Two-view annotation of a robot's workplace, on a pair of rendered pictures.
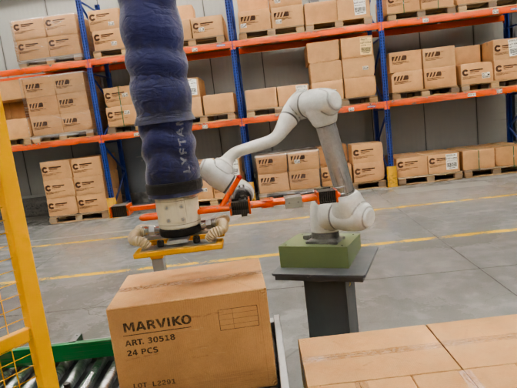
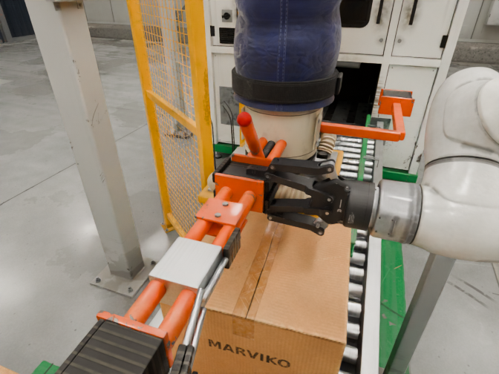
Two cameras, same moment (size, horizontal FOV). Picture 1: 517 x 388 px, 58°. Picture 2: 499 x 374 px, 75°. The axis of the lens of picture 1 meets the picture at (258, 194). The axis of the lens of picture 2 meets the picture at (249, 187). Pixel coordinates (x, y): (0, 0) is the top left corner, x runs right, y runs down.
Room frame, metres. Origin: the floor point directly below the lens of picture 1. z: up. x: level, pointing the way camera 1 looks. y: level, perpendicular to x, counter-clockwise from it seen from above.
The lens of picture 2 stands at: (2.03, -0.38, 1.53)
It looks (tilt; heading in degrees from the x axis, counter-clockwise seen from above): 32 degrees down; 109
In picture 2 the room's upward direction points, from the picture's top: straight up
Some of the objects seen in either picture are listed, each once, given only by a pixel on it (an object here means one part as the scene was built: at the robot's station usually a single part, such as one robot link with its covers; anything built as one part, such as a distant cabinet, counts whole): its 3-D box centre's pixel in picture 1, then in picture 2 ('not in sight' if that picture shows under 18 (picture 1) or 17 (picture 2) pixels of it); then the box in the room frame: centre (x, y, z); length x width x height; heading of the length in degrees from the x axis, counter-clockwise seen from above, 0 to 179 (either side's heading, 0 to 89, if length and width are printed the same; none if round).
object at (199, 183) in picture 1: (175, 185); (285, 79); (1.87, 0.33, 1.35); 0.23 x 0.23 x 0.04
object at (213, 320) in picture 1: (197, 326); (273, 278); (1.87, 0.32, 0.75); 0.60 x 0.40 x 0.40; 93
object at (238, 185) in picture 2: (240, 205); (246, 181); (1.87, 0.08, 1.24); 0.10 x 0.08 x 0.06; 1
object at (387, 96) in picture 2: (121, 209); (395, 102); (2.13, 0.63, 1.24); 0.09 x 0.08 x 0.05; 1
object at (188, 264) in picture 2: (292, 201); (188, 273); (1.87, -0.14, 1.23); 0.07 x 0.07 x 0.04; 1
